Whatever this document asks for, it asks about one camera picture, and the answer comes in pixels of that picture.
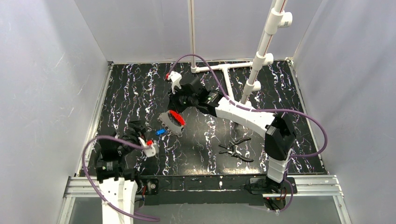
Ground blue key tag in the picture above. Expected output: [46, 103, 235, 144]
[156, 129, 167, 136]

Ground metal plate with red handle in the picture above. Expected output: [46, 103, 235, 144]
[158, 110, 186, 137]

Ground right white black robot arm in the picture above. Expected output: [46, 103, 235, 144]
[159, 71, 296, 194]

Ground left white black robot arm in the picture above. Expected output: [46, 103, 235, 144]
[95, 120, 156, 224]

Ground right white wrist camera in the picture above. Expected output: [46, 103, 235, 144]
[165, 71, 182, 94]

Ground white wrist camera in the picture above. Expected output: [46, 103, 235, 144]
[165, 71, 182, 94]
[138, 137, 159, 158]

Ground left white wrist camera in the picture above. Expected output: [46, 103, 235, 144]
[138, 137, 159, 158]

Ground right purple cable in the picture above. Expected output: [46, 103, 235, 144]
[168, 54, 329, 214]

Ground purple cable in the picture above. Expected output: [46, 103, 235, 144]
[81, 135, 161, 223]
[168, 54, 329, 214]

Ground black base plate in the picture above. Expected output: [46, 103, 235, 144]
[134, 175, 298, 206]

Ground aluminium left rail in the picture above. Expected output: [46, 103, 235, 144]
[74, 61, 114, 177]

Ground aluminium rail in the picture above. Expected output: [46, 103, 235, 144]
[64, 174, 351, 224]
[74, 61, 114, 177]

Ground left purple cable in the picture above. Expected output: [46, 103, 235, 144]
[81, 135, 161, 223]

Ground black handled pliers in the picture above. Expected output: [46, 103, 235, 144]
[218, 137, 254, 163]

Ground white PVC pipe frame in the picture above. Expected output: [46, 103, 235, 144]
[187, 0, 293, 104]

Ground aluminium front rail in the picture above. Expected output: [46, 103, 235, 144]
[64, 174, 351, 224]

